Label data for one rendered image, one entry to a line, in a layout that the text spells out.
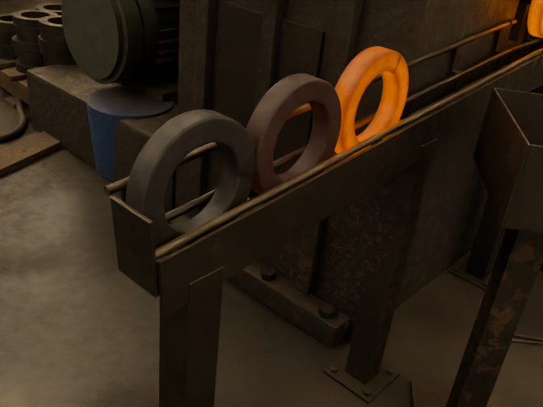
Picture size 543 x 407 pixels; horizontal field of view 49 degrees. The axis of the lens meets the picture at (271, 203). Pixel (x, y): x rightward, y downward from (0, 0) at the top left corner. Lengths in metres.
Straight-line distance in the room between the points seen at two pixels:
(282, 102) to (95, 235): 1.20
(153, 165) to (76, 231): 1.27
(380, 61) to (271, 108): 0.24
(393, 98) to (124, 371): 0.85
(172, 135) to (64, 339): 0.94
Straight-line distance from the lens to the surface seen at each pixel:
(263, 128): 0.78
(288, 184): 0.83
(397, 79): 1.02
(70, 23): 2.29
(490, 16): 1.48
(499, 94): 1.17
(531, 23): 1.57
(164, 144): 0.68
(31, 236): 1.92
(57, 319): 1.60
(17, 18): 2.81
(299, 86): 0.81
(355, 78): 0.92
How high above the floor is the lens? 1.03
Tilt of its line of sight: 29 degrees down
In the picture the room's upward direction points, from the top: 6 degrees clockwise
